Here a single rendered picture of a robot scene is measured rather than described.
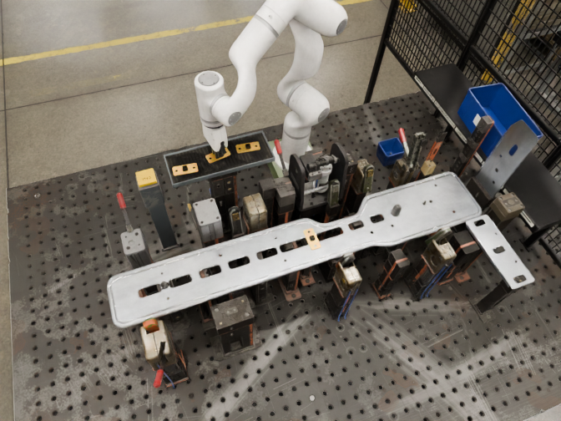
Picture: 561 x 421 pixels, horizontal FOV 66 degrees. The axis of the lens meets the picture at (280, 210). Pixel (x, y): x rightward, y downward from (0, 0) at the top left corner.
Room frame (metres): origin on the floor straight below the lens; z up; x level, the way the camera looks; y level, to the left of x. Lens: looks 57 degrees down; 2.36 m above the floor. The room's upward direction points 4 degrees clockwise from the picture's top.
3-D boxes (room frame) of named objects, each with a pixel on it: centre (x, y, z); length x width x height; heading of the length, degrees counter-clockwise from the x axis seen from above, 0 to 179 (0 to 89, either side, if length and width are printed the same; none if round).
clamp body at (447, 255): (0.75, -0.58, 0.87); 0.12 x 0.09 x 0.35; 25
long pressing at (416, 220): (0.75, -0.11, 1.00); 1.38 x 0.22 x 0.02; 115
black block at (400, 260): (0.72, -0.44, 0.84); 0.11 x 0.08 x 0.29; 25
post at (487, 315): (0.68, -0.84, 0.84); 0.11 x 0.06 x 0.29; 25
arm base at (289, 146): (1.32, -0.04, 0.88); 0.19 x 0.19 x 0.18
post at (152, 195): (0.87, 0.46, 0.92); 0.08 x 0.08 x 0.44; 25
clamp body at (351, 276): (0.63, -0.25, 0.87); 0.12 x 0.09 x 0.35; 25
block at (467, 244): (0.82, -0.69, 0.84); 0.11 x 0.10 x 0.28; 25
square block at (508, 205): (0.96, -0.85, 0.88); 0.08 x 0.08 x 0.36; 25
